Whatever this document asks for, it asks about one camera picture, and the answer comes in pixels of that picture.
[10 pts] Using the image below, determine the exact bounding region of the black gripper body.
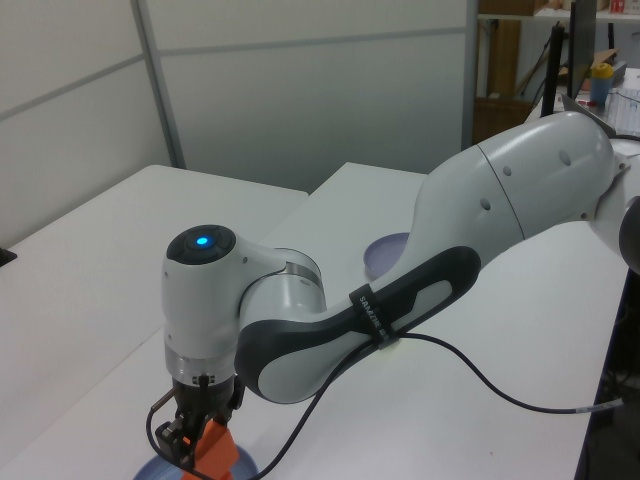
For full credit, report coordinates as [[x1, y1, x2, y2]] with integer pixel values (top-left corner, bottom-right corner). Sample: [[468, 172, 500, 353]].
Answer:
[[171, 373, 237, 425]]

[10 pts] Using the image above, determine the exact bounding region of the orange foam cube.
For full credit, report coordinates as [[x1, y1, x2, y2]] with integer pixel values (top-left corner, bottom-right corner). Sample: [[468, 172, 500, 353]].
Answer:
[[182, 418, 239, 476], [179, 465, 231, 480]]

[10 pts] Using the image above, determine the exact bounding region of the blue plate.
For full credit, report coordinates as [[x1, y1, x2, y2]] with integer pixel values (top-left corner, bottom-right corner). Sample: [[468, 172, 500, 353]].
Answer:
[[132, 442, 260, 480]]

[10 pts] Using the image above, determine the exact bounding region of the purple plate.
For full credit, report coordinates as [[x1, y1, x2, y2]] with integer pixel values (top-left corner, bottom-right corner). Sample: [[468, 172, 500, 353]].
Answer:
[[362, 230, 413, 282]]

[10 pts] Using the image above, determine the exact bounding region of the brown cardboard box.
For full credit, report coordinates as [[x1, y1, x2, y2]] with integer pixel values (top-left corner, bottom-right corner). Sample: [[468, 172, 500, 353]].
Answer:
[[473, 96, 539, 147]]

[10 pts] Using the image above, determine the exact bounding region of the wooden board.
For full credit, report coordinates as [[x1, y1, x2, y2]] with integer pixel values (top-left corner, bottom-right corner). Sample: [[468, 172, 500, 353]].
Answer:
[[491, 18, 522, 99]]

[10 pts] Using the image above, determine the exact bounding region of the black monitor stand pole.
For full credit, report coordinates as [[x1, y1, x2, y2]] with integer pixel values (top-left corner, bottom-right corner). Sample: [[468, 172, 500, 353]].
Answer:
[[541, 22, 567, 120]]

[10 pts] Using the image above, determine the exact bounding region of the blue bottle yellow cap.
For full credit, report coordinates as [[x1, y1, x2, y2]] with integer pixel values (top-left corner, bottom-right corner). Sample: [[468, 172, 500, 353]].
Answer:
[[590, 61, 615, 107]]

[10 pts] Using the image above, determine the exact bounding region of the white printed box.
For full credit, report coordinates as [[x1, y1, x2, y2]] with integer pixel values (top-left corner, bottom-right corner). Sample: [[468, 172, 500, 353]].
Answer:
[[606, 88, 640, 135]]

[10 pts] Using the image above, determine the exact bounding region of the dark monitor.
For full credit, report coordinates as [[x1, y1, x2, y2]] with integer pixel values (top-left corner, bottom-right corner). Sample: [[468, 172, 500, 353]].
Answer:
[[568, 0, 599, 99]]

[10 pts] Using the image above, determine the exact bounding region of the black cable strap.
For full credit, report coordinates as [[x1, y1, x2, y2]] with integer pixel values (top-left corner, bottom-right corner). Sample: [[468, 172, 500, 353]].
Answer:
[[348, 283, 400, 352]]

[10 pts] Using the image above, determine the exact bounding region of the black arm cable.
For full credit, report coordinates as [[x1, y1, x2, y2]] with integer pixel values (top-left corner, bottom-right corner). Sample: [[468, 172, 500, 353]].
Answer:
[[145, 332, 627, 480]]

